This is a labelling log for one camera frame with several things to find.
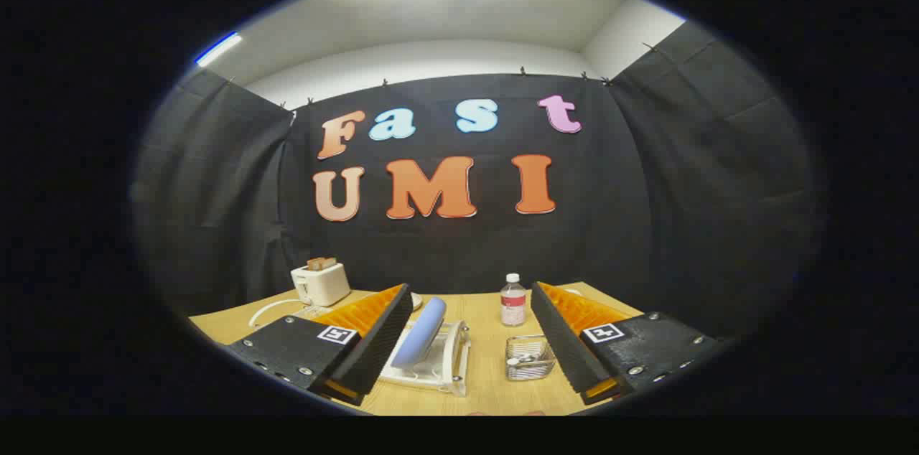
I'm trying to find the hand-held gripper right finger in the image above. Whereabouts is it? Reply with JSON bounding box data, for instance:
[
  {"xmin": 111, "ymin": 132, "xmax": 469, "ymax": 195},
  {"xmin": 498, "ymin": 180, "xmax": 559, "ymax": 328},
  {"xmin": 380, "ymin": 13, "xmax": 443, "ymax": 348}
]
[{"xmin": 530, "ymin": 281, "xmax": 726, "ymax": 405}]

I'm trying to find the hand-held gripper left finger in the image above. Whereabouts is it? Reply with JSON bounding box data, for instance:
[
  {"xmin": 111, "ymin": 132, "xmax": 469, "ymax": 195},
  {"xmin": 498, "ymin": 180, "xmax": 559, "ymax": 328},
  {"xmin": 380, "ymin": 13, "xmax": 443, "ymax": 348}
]
[{"xmin": 228, "ymin": 283, "xmax": 414, "ymax": 407}]

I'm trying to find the metal wire basket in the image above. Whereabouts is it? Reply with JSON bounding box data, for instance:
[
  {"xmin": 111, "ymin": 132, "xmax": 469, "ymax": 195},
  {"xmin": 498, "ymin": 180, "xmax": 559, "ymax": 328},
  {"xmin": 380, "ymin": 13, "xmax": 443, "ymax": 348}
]
[{"xmin": 505, "ymin": 334, "xmax": 557, "ymax": 382}]

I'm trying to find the blue plate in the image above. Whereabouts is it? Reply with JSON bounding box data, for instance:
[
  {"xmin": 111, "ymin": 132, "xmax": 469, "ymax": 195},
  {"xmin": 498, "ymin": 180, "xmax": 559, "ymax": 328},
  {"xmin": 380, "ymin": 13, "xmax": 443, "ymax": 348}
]
[{"xmin": 391, "ymin": 297, "xmax": 447, "ymax": 370}]

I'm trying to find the white wire dish rack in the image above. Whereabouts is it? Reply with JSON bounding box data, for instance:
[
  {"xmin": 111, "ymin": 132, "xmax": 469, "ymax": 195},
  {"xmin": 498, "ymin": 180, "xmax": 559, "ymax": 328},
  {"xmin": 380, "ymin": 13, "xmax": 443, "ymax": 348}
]
[{"xmin": 248, "ymin": 297, "xmax": 472, "ymax": 398}]

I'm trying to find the clear bottle with red label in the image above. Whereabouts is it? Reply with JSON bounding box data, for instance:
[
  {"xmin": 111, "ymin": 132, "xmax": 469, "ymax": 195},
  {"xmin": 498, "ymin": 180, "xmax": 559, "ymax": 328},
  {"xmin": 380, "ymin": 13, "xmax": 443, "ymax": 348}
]
[{"xmin": 500, "ymin": 273, "xmax": 527, "ymax": 327}]

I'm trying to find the white toaster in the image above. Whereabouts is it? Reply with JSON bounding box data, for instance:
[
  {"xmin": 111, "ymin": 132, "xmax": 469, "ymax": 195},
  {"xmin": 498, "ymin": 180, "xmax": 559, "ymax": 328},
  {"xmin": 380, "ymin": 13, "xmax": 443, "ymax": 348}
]
[{"xmin": 291, "ymin": 263, "xmax": 352, "ymax": 307}]

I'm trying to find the black backdrop cloth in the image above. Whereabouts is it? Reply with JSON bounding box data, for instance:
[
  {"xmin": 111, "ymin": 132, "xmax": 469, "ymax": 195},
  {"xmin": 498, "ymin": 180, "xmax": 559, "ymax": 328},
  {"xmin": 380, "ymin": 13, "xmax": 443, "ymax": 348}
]
[{"xmin": 131, "ymin": 21, "xmax": 823, "ymax": 341}]

